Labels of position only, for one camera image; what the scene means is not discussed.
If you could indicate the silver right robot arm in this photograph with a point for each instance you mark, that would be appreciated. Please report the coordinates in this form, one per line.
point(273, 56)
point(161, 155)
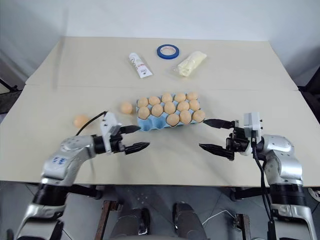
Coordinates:
point(282, 160)

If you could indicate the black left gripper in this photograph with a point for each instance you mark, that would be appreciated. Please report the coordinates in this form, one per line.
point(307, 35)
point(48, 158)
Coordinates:
point(117, 143)

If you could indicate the black table frame strut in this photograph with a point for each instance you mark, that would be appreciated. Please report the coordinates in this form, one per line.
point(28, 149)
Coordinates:
point(246, 193)
point(85, 191)

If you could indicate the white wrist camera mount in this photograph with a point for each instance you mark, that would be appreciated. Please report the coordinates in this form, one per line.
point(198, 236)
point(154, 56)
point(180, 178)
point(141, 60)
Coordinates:
point(108, 123)
point(252, 121)

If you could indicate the clear bag of cream contents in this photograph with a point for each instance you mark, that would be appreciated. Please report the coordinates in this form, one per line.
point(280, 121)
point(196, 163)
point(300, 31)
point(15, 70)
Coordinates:
point(191, 63)

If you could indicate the blue egg carton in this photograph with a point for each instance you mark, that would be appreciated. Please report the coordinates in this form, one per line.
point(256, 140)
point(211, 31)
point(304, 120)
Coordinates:
point(152, 123)

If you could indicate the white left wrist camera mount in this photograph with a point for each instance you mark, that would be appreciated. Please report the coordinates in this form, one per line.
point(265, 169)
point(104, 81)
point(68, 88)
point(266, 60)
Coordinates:
point(108, 123)

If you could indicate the white printed tube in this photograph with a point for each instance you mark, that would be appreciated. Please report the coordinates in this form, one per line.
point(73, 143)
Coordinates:
point(139, 65)

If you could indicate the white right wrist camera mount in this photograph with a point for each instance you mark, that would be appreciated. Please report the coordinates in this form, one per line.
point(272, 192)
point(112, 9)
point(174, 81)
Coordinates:
point(252, 121)

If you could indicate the dark rounded shape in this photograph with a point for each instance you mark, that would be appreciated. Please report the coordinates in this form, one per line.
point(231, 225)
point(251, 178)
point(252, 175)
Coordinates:
point(187, 220)

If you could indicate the black stand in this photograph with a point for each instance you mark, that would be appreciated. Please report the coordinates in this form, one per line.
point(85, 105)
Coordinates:
point(7, 95)

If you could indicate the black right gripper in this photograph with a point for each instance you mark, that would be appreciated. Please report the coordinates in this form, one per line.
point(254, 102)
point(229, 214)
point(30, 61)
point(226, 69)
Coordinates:
point(237, 142)

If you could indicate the dark background object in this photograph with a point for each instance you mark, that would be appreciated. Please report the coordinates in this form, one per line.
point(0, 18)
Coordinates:
point(311, 95)

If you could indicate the brown egg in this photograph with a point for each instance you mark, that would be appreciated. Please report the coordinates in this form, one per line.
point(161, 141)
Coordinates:
point(185, 116)
point(167, 97)
point(80, 120)
point(182, 106)
point(144, 112)
point(126, 107)
point(143, 101)
point(180, 97)
point(194, 104)
point(173, 119)
point(157, 110)
point(192, 95)
point(198, 116)
point(154, 100)
point(169, 107)

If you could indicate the brown wooden post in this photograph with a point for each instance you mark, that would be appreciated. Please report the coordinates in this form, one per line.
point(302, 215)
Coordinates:
point(243, 226)
point(107, 217)

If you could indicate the blue tape roll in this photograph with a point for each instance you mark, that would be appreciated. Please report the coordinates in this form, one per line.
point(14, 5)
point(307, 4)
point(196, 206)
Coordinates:
point(160, 53)

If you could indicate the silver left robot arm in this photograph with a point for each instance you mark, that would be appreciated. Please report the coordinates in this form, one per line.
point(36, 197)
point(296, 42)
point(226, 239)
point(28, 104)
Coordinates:
point(63, 162)

